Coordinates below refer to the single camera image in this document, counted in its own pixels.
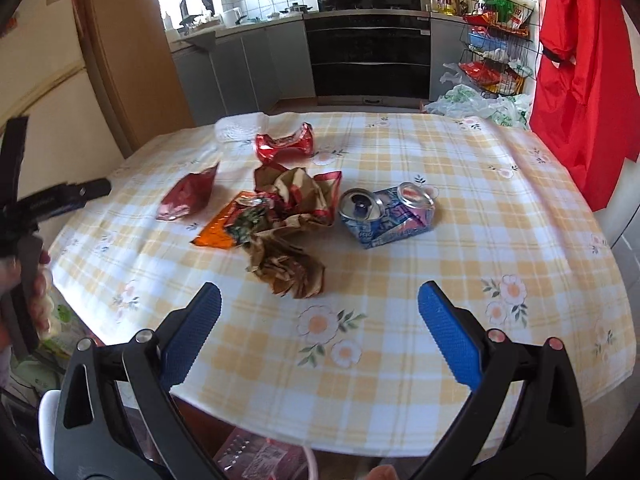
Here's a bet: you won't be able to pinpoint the orange seasoning packet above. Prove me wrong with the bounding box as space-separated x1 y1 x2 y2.
191 191 259 249

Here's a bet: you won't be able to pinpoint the brown red wrapper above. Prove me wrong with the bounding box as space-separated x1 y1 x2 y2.
224 162 342 299

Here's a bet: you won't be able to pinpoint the dark red snack wrapper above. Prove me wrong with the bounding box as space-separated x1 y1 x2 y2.
156 164 219 221

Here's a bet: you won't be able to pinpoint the crushed blue soda can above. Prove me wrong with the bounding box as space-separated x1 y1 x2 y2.
338 182 435 249

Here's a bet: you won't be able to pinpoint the crushed red cola can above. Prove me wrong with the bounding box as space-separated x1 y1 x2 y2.
254 122 314 164

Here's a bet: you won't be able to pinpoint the white foam fruit net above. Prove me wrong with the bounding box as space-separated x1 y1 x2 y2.
215 112 268 143

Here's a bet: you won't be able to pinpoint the kitchen faucet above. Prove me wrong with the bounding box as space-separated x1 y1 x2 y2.
178 0 216 28

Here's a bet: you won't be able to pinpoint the grey kitchen base cabinets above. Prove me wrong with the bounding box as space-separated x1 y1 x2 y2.
170 15 316 126

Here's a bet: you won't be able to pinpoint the person's left hand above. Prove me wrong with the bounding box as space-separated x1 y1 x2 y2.
0 250 54 346

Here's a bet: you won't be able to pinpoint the cream refrigerator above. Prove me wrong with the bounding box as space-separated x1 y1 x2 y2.
0 0 126 241

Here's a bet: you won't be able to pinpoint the colourful bags on floor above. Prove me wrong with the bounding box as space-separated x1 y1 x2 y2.
10 287 94 394

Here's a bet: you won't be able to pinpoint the yellow plaid floral tablecloth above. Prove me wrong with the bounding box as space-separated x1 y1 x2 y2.
51 113 637 456

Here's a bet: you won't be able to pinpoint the plastic bags on floor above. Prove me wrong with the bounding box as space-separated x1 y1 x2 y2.
420 63 533 129

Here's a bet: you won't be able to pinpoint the red hanging apron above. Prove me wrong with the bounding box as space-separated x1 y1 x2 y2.
530 0 639 211

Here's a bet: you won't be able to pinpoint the white electric kettle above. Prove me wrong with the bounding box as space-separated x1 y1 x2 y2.
220 8 245 28

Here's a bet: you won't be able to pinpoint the black built-in stove oven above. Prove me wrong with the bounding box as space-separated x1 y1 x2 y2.
305 0 432 106

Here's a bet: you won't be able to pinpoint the wooden door frame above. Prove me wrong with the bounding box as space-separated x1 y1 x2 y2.
74 0 194 157

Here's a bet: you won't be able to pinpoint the wire kitchen storage rack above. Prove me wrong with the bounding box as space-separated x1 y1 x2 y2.
458 0 536 96

